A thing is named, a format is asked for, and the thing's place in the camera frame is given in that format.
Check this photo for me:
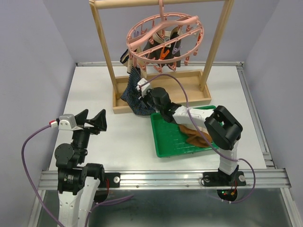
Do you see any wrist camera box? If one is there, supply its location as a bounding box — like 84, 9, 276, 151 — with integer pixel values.
136, 78, 152, 97
49, 114, 82, 131

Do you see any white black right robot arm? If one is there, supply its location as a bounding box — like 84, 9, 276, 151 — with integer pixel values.
137, 84, 243, 184

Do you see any wooden hanger rack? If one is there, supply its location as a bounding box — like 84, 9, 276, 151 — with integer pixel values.
89, 0, 234, 114

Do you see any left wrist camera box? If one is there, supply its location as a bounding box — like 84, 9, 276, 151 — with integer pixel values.
49, 114, 82, 131

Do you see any pink round clip hanger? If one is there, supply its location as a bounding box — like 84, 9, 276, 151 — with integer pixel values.
126, 0, 204, 72

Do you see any cream navy-trim underwear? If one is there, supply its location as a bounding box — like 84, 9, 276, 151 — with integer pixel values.
119, 49, 136, 74

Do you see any blue striped underwear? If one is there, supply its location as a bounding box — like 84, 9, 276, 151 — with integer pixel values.
120, 66, 156, 116

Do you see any green plastic tray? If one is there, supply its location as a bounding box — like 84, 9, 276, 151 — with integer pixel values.
150, 113, 212, 157

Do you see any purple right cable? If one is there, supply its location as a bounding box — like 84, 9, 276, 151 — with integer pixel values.
139, 74, 257, 204

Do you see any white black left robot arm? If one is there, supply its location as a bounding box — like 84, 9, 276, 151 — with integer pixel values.
54, 109, 107, 227

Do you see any aluminium mounting rail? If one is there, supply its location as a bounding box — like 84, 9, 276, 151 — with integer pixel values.
39, 168, 292, 190

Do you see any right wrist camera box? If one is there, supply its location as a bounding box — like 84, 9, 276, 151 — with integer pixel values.
136, 78, 152, 97

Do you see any brown underwear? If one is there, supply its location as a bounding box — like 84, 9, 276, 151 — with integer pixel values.
178, 125, 213, 148

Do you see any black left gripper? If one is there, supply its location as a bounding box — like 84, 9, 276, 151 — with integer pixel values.
71, 107, 107, 161

